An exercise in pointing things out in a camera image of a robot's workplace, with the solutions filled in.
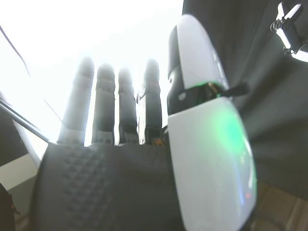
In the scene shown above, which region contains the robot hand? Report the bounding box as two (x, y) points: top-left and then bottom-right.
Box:
(34, 13), (257, 231)

